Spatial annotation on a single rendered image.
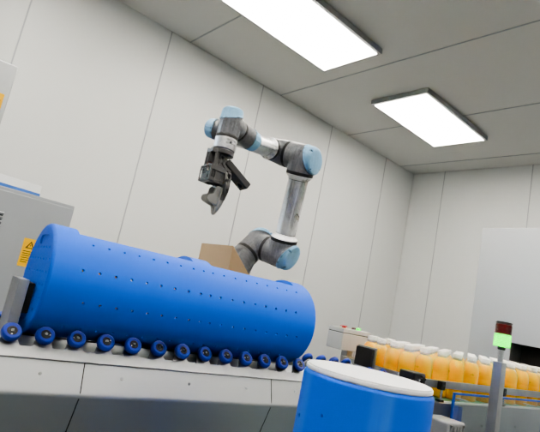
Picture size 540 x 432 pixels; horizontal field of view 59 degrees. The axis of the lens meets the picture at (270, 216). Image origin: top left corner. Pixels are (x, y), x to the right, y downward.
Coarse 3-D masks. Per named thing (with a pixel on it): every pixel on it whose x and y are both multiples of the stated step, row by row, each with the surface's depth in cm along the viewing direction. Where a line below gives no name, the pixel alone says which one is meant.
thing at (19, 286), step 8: (16, 280) 119; (24, 280) 117; (16, 288) 117; (24, 288) 117; (32, 288) 119; (8, 296) 122; (16, 296) 116; (24, 296) 117; (8, 304) 119; (16, 304) 116; (24, 304) 118; (8, 312) 117; (16, 312) 116; (24, 312) 118; (0, 320) 122; (8, 320) 115; (16, 320) 116; (0, 328) 119; (0, 336) 116
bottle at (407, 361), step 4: (404, 352) 194; (408, 352) 194; (412, 352) 195; (400, 356) 195; (404, 356) 193; (408, 356) 193; (412, 356) 193; (400, 360) 194; (404, 360) 192; (408, 360) 192; (412, 360) 192; (400, 364) 193; (404, 364) 192; (408, 364) 192; (412, 364) 192; (400, 368) 193; (404, 368) 192; (408, 368) 191; (412, 368) 192
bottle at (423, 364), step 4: (420, 352) 196; (420, 356) 195; (424, 356) 194; (428, 356) 195; (416, 360) 196; (420, 360) 194; (424, 360) 193; (428, 360) 193; (416, 364) 195; (420, 364) 193; (424, 364) 193; (428, 364) 193; (416, 368) 194; (420, 368) 193; (424, 368) 192; (428, 368) 192; (420, 372) 192; (424, 372) 192; (428, 372) 192; (428, 376) 192
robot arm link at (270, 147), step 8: (208, 120) 176; (216, 120) 174; (208, 128) 174; (216, 128) 172; (208, 136) 177; (264, 144) 192; (272, 144) 197; (280, 144) 201; (256, 152) 193; (264, 152) 195; (272, 152) 198; (280, 152) 200; (272, 160) 203
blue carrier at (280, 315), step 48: (48, 240) 121; (96, 240) 126; (48, 288) 112; (96, 288) 119; (144, 288) 126; (192, 288) 135; (240, 288) 147; (288, 288) 163; (96, 336) 125; (144, 336) 130; (192, 336) 137; (240, 336) 146; (288, 336) 156
